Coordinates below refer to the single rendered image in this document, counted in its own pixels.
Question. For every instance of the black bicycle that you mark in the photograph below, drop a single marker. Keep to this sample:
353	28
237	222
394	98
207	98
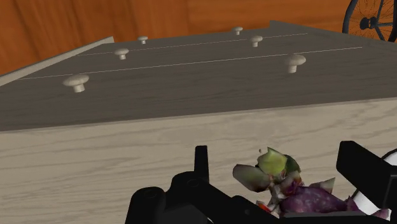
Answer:
370	22

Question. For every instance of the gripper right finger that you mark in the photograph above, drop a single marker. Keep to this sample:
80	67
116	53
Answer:
366	173

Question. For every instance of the purple and green toy figure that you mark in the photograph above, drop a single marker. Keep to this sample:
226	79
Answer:
310	200

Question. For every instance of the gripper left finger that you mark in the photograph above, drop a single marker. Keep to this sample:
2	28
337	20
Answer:
186	198

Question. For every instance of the light wood chest of drawers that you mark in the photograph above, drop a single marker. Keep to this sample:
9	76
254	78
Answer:
124	170

